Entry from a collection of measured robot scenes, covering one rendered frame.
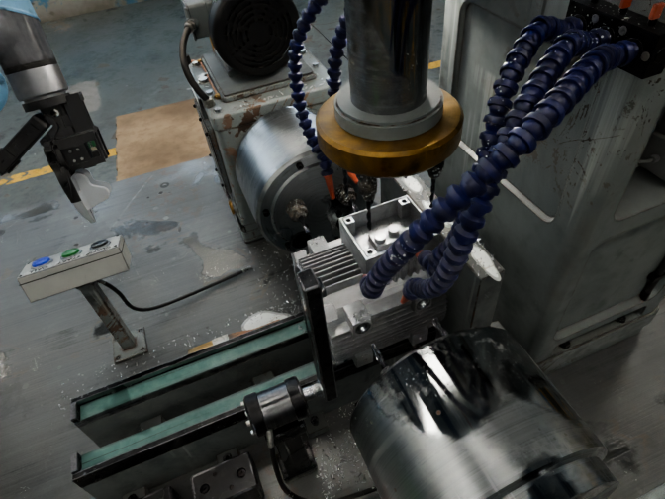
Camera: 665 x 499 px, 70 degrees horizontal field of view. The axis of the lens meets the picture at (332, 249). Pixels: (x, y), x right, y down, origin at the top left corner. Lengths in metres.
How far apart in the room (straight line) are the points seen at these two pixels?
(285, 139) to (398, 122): 0.39
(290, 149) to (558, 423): 0.59
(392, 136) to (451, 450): 0.34
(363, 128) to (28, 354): 0.93
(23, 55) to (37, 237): 0.74
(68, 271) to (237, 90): 0.49
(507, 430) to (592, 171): 0.31
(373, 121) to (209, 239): 0.81
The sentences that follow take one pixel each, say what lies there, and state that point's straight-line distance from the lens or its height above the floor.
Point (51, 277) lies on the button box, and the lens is 0.95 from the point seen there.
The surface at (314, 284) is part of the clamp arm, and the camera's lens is 0.51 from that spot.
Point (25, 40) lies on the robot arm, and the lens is 0.88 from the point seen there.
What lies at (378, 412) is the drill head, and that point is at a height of 1.12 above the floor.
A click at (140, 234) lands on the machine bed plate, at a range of 1.37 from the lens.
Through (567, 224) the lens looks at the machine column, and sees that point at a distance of 0.69.
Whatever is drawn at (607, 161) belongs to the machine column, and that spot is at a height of 1.30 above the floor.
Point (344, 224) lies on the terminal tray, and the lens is 0.73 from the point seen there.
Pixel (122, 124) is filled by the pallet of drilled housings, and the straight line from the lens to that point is 3.39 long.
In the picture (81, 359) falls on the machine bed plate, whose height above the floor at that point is 0.80.
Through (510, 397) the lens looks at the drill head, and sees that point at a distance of 0.55.
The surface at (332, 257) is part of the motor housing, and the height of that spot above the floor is 1.11.
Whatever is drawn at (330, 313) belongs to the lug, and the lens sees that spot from 0.69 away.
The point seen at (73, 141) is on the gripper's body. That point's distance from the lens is 0.88.
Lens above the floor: 1.64
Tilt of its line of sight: 46 degrees down
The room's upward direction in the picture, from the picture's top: 7 degrees counter-clockwise
